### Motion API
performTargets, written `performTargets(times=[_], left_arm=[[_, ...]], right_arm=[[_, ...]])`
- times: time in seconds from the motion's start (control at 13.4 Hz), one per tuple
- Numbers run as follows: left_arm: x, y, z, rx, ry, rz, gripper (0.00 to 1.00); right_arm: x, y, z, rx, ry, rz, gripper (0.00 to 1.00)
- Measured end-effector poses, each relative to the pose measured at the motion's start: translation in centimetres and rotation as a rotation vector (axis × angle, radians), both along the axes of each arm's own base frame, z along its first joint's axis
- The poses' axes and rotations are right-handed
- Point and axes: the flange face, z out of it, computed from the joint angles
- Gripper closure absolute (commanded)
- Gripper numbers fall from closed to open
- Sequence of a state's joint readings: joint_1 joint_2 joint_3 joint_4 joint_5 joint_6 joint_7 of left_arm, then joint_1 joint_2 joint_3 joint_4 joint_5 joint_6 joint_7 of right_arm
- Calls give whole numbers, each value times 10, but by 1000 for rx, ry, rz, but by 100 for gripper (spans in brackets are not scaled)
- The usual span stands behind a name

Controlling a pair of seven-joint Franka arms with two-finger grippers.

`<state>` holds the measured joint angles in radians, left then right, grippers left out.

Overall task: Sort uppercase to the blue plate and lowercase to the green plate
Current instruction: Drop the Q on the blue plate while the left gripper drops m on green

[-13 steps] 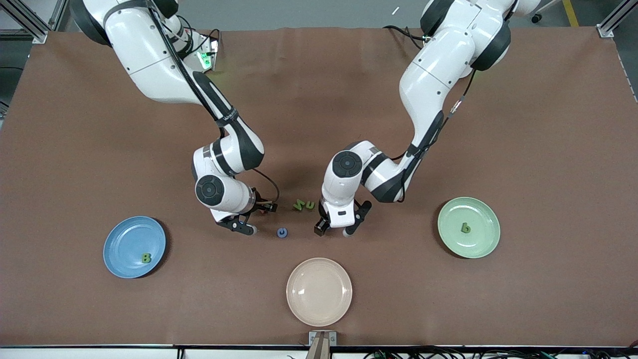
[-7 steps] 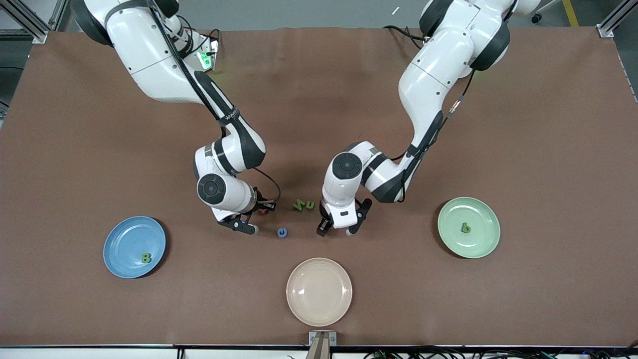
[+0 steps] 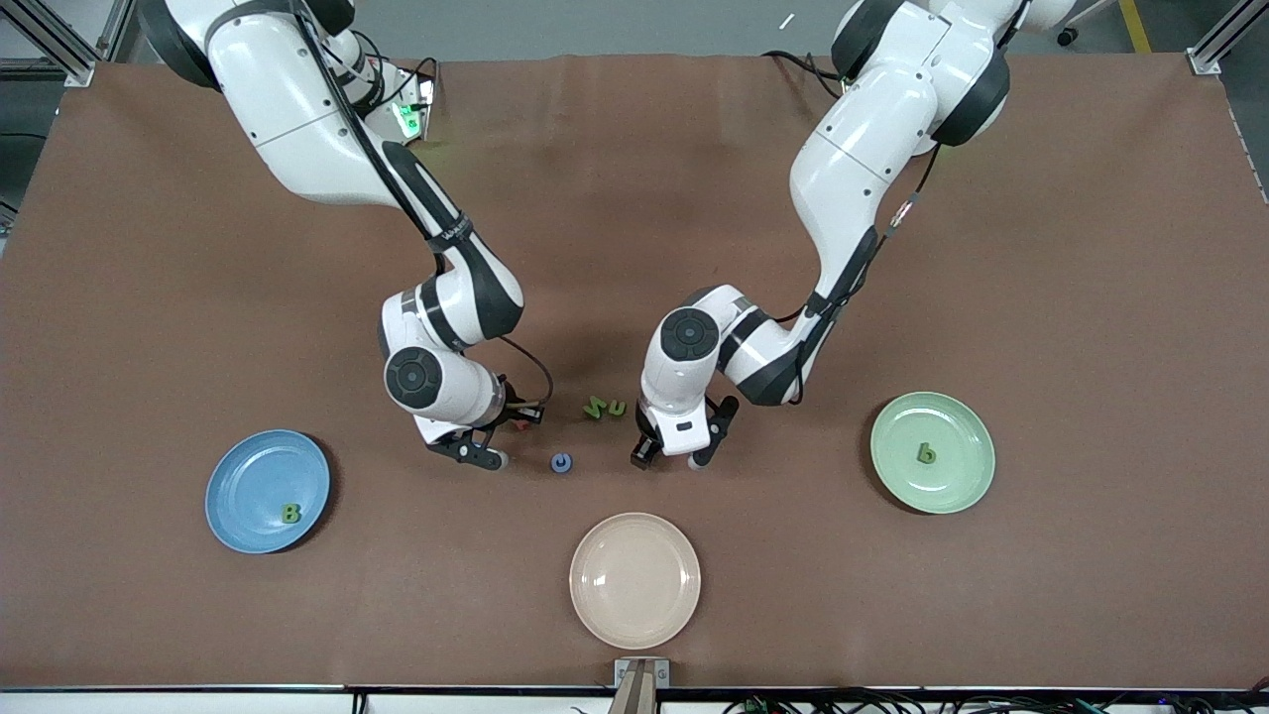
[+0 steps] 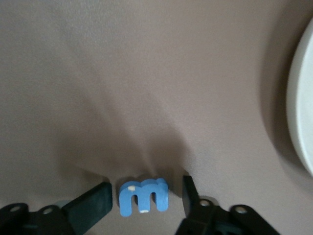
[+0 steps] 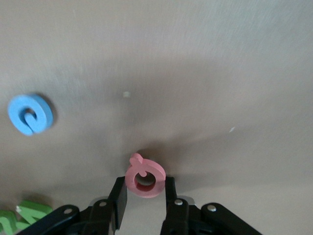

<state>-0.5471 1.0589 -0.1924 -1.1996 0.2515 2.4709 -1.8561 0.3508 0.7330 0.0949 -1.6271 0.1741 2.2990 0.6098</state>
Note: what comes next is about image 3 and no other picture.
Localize right arm base connector plate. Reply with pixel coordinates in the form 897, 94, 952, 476
392, 77, 437, 142

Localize beige plate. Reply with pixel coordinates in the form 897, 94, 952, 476
569, 512, 702, 651

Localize blue plate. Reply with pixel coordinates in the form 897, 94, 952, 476
205, 429, 331, 554

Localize green plate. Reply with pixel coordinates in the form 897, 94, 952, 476
870, 392, 996, 516

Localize brown table mat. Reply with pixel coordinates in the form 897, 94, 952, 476
0, 52, 1269, 690

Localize white table edge strip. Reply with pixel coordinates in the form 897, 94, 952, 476
0, 684, 1269, 714

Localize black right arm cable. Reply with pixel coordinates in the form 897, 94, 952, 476
288, 0, 556, 422

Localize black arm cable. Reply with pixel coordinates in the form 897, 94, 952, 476
773, 139, 943, 328
288, 0, 556, 422

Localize small metal bracket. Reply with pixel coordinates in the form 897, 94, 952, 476
614, 657, 671, 690

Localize tangled black cables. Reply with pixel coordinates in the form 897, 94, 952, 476
724, 689, 1269, 714

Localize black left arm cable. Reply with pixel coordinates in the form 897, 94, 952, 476
773, 139, 943, 328

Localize black left base cables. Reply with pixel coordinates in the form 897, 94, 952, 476
761, 48, 844, 100

